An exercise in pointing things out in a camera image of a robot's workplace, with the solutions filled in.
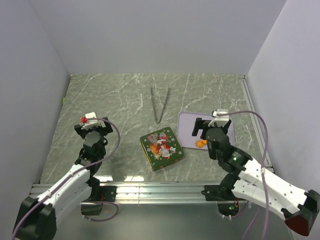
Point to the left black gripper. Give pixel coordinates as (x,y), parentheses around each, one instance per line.
(105,130)

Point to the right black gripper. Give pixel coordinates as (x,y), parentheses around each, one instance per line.
(201,124)

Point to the lilac plastic tray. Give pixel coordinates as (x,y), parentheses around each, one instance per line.
(185,126)

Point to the metal tongs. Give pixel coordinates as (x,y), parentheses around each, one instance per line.
(158,118)

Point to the gold tin lid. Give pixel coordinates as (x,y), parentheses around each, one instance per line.
(161,143)

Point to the green christmas cookie tin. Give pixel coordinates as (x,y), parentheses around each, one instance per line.
(157,164)

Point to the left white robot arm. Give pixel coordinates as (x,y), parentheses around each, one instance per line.
(38,218)

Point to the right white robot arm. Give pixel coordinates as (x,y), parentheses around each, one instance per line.
(247,179)

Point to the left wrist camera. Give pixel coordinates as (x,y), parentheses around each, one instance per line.
(90,121)

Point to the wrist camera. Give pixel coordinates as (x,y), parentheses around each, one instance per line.
(220,116)
(90,121)

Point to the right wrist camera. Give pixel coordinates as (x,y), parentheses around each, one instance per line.
(220,116)

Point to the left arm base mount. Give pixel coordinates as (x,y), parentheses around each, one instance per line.
(93,206)

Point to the aluminium rail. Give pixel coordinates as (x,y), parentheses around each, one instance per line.
(129,192)

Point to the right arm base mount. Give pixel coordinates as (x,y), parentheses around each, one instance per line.
(227,203)

